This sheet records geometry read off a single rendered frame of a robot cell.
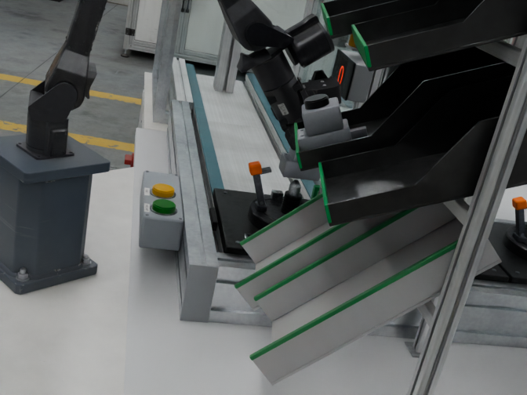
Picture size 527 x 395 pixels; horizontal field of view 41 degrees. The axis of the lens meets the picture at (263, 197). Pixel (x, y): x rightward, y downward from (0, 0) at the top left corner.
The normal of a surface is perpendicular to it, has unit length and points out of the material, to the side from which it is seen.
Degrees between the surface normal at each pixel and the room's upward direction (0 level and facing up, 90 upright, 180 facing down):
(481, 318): 90
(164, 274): 0
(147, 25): 90
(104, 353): 0
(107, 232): 0
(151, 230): 90
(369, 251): 90
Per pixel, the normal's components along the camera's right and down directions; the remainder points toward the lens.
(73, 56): 0.41, -0.08
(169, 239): 0.14, 0.40
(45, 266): 0.71, 0.39
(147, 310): 0.19, -0.91
